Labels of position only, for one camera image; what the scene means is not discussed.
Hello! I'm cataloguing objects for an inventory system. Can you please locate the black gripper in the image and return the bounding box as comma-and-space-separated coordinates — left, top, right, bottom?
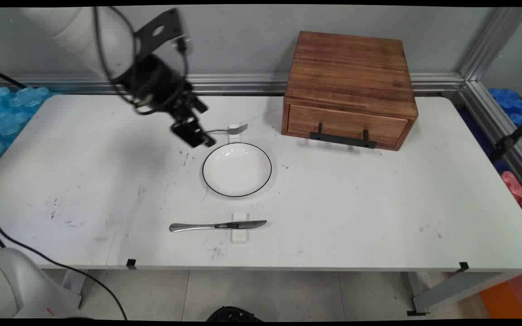
115, 53, 217, 149

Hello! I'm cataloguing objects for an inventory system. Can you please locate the silver metal fork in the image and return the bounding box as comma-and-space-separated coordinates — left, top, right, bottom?
204, 123, 249, 136

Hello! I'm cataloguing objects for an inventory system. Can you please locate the white plate with black rim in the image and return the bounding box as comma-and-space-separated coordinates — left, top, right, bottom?
202, 142, 273, 198

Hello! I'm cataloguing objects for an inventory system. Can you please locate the silver metal knife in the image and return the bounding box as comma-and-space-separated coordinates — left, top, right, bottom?
169, 220, 268, 233

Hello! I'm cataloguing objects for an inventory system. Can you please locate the clear knife rest block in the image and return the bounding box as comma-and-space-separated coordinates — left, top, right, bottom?
230, 211, 251, 244

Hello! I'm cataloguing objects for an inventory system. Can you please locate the brown wooden drawer cabinet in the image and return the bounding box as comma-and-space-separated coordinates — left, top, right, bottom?
281, 30, 420, 152

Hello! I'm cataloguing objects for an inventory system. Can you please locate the blue bubble wrap sheet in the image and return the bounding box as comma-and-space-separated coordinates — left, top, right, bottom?
0, 86, 54, 175
488, 87, 522, 153

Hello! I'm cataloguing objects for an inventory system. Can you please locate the black round floor object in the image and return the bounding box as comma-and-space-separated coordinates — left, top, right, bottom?
206, 306, 264, 322

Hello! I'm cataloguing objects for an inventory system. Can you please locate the grey table leg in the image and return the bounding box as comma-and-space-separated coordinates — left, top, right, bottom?
61, 269, 90, 309
407, 271, 522, 316

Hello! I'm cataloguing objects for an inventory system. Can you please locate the black tripod stand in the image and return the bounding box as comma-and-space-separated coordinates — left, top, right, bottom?
488, 94, 522, 164

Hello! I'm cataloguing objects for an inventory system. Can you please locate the red plastic bag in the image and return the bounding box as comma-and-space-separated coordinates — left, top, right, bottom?
501, 171, 522, 208

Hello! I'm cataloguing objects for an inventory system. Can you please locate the orange box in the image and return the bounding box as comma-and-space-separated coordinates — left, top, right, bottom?
478, 272, 522, 319

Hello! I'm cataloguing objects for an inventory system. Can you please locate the horizontal aluminium frame rail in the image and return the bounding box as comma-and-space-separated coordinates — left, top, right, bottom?
0, 72, 465, 96

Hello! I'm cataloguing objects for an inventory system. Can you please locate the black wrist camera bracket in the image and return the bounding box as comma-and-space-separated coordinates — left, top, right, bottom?
132, 8, 187, 56

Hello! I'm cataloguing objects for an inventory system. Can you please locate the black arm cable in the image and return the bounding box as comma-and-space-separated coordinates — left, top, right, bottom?
92, 6, 192, 115

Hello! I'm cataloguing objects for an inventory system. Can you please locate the thin black background cable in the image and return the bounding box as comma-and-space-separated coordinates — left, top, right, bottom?
0, 65, 28, 90

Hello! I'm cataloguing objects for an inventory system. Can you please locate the slanted aluminium side rail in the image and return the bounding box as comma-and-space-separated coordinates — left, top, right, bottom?
458, 81, 522, 205

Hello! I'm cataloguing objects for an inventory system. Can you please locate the upright aluminium frame post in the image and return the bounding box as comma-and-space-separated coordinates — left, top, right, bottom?
458, 6, 522, 82

